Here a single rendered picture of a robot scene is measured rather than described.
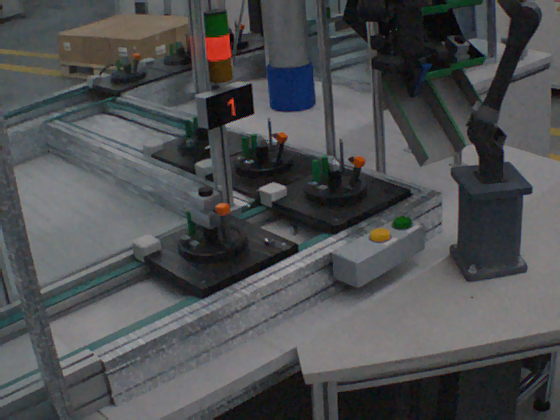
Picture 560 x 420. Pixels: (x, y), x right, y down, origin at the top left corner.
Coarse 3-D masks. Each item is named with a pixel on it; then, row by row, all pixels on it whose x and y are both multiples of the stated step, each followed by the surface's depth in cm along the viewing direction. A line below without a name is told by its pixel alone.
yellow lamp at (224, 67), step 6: (210, 60) 169; (222, 60) 168; (228, 60) 169; (210, 66) 169; (216, 66) 169; (222, 66) 169; (228, 66) 169; (210, 72) 170; (216, 72) 169; (222, 72) 169; (228, 72) 170; (210, 78) 171; (216, 78) 170; (222, 78) 170; (228, 78) 170
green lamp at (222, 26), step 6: (204, 18) 165; (210, 18) 164; (216, 18) 164; (222, 18) 165; (204, 24) 166; (210, 24) 165; (216, 24) 165; (222, 24) 165; (210, 30) 165; (216, 30) 165; (222, 30) 166; (228, 30) 167; (210, 36) 166; (216, 36) 166; (222, 36) 166
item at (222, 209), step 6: (222, 204) 160; (216, 210) 160; (222, 210) 159; (228, 210) 160; (222, 216) 160; (222, 222) 160; (228, 222) 161; (222, 228) 161; (228, 228) 161; (222, 234) 162; (228, 234) 162; (222, 240) 163; (228, 240) 162
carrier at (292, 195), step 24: (312, 168) 187; (336, 168) 183; (264, 192) 186; (288, 192) 189; (312, 192) 183; (336, 192) 182; (360, 192) 182; (384, 192) 185; (408, 192) 185; (312, 216) 177; (336, 216) 176; (360, 216) 176
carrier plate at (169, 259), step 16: (240, 224) 176; (160, 240) 172; (176, 240) 171; (256, 240) 169; (288, 240) 167; (144, 256) 166; (160, 256) 165; (176, 256) 165; (240, 256) 163; (256, 256) 162; (272, 256) 162; (288, 256) 165; (160, 272) 163; (176, 272) 159; (192, 272) 158; (208, 272) 158; (224, 272) 158; (240, 272) 158; (256, 272) 160; (192, 288) 155; (208, 288) 153
